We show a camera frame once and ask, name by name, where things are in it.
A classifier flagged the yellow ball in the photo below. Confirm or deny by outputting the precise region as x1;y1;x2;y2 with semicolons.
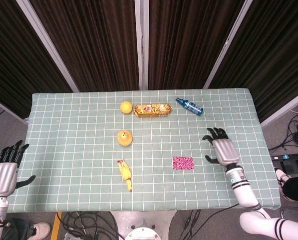
120;100;134;115

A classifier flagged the dark jeans leg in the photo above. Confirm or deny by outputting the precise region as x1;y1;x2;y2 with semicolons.
0;217;36;240

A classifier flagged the dark brown curtain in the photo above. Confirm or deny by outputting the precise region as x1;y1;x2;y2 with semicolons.
209;0;298;123
0;0;74;120
148;0;246;90
29;0;140;93

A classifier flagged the pink patterned sponge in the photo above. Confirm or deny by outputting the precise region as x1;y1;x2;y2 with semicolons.
173;156;195;171

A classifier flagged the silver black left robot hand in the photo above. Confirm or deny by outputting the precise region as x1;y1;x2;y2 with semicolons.
0;139;36;197

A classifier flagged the green checked tablecloth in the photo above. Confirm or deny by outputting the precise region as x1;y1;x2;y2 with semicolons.
7;87;282;213

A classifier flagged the gold biscuit pack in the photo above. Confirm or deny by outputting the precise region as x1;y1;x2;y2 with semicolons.
133;103;173;119

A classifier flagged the white frame post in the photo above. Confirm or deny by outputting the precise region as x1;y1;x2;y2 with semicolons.
0;94;29;126
15;0;80;93
134;0;150;90
260;87;298;128
203;0;253;89

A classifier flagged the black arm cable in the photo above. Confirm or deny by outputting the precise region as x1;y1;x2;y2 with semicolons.
198;202;239;240

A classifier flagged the black foot pedal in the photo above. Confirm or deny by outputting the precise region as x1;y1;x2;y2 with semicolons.
273;158;298;174

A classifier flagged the grey white robot base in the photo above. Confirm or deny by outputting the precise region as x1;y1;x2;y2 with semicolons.
110;211;177;240

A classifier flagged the yellow pear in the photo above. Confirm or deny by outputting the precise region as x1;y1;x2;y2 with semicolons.
117;129;133;147

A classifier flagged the yellow rubber chicken toy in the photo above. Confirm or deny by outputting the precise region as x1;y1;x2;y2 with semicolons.
117;159;134;194

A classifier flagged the blue spray bottle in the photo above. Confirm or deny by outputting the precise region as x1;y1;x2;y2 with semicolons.
175;96;205;117

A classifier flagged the black floor cable tangle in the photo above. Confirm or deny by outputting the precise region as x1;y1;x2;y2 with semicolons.
55;211;120;240
268;102;298;152

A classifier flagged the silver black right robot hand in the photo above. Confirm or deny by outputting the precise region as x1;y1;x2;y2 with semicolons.
202;127;241;168

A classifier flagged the yellow floor tape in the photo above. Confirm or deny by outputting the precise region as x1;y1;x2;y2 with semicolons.
50;211;63;240

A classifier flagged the black trouser leg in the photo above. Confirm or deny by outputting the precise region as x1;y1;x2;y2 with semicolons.
282;173;298;202

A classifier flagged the white black shoe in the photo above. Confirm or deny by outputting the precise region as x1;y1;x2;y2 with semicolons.
274;166;293;188

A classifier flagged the white sneaker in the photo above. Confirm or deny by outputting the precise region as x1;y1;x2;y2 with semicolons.
32;221;52;240

